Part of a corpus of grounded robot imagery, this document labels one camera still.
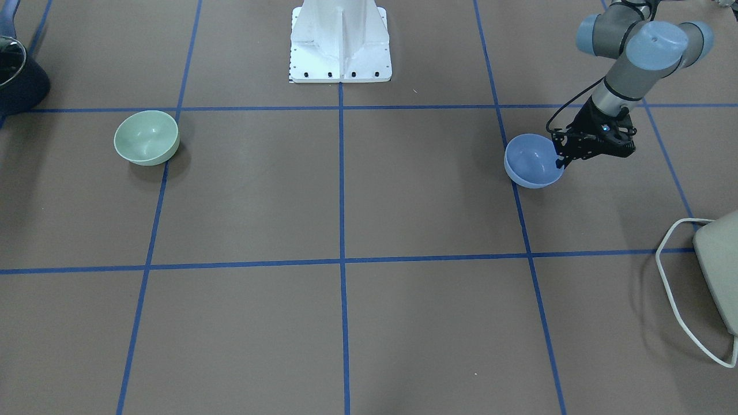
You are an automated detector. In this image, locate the green bowl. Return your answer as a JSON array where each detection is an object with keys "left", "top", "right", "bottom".
[{"left": 113, "top": 110, "right": 181, "bottom": 167}]

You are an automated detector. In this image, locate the dark blue lidded saucepan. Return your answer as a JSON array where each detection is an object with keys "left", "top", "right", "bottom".
[{"left": 1, "top": 1, "right": 51, "bottom": 116}]

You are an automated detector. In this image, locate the cream and chrome toaster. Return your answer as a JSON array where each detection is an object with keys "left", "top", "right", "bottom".
[{"left": 693, "top": 211, "right": 737, "bottom": 335}]

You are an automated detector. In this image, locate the blue bowl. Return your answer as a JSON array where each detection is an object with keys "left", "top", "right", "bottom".
[{"left": 503, "top": 133, "right": 564, "bottom": 189}]

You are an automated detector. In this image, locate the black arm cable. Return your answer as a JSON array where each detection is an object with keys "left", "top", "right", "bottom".
[{"left": 545, "top": 75, "right": 606, "bottom": 134}]

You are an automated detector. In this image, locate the white central pedestal column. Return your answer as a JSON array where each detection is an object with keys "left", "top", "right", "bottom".
[{"left": 288, "top": 1, "right": 393, "bottom": 84}]

